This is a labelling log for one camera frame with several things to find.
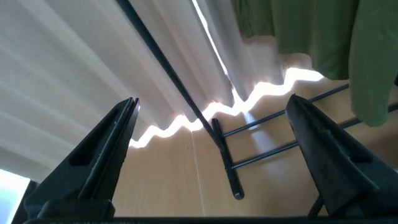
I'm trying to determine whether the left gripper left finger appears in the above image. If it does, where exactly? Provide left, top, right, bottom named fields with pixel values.
left=24, top=97, right=141, bottom=218

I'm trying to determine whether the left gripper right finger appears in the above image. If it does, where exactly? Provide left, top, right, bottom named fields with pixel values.
left=285, top=94, right=398, bottom=217

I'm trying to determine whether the green printed t-shirt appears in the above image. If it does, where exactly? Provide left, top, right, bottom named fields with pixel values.
left=231, top=0, right=398, bottom=128

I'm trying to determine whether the black clothes rack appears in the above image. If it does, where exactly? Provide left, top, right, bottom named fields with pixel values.
left=115, top=0, right=398, bottom=200

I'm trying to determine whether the beige curtain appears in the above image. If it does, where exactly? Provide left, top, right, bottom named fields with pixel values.
left=0, top=0, right=313, bottom=184

